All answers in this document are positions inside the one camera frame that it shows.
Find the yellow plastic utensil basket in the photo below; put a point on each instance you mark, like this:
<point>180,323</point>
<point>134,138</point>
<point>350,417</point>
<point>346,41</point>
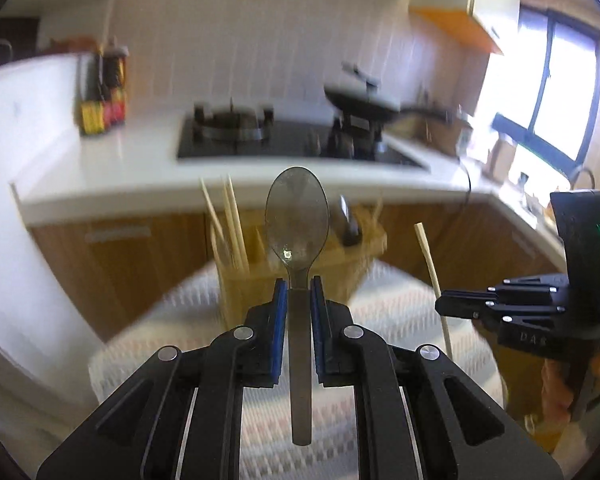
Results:
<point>245,295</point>

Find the white electric kettle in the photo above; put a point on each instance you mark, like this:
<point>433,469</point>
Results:
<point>502,157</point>

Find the black gas stove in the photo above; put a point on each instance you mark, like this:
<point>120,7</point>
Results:
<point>290,142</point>

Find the white kitchen counter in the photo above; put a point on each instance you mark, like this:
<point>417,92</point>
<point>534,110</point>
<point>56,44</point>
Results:
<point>130,160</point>

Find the wooden base cabinets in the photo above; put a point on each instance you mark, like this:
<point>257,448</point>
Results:
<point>130,270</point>

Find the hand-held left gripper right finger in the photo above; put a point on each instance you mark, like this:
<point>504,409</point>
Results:
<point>375,385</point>

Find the orange bottomed wall cabinet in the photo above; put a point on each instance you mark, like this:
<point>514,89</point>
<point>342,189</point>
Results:
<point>455,25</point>

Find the person's right hand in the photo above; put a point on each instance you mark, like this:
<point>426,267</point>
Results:
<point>555,385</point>

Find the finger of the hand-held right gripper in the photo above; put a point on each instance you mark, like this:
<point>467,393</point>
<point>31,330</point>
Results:
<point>460,305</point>
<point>525,284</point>

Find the black wok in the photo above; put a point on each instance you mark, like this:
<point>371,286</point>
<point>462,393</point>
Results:
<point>365,105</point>

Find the black spatula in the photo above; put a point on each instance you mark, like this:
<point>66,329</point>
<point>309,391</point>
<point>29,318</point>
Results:
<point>360,75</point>

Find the metal faucet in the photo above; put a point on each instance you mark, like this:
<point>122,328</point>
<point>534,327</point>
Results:
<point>585,175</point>

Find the striped woven tablecloth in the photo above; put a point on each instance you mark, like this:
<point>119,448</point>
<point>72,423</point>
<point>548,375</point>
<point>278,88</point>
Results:
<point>190,310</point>

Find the clear plastic spoon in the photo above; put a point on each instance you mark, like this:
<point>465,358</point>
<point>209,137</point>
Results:
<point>296,220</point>

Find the dark framed window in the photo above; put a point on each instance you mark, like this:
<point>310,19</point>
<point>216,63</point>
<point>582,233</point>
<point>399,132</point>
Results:
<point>560,85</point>

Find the beige rice cooker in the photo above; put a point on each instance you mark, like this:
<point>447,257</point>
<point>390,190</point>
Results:
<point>466,127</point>

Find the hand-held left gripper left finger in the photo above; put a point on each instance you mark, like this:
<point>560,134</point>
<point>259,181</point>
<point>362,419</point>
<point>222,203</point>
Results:
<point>220,385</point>

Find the yellow label sauce bottle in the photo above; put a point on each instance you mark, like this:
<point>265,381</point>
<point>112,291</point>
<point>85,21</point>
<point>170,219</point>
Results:
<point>91,115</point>

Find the red label sauce bottle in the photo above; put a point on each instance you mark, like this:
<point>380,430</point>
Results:
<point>116,105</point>

